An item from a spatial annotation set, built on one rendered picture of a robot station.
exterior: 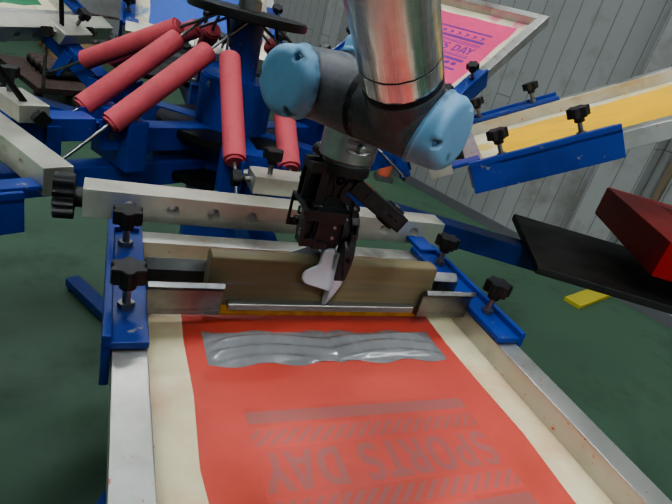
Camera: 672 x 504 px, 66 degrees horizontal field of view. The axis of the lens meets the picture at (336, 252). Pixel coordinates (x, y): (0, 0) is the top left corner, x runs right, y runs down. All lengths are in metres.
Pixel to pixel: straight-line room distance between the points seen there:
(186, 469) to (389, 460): 0.22
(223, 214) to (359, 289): 0.29
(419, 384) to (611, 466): 0.24
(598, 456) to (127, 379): 0.55
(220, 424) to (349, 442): 0.15
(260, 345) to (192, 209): 0.31
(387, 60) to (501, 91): 4.34
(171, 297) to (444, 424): 0.38
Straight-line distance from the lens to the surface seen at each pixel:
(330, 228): 0.70
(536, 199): 4.55
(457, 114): 0.49
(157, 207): 0.91
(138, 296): 0.71
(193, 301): 0.71
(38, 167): 0.98
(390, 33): 0.43
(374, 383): 0.72
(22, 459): 1.87
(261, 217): 0.94
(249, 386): 0.66
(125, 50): 1.55
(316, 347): 0.73
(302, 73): 0.54
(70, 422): 1.95
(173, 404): 0.62
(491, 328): 0.86
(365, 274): 0.78
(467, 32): 2.39
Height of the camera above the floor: 1.38
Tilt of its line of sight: 25 degrees down
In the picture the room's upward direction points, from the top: 16 degrees clockwise
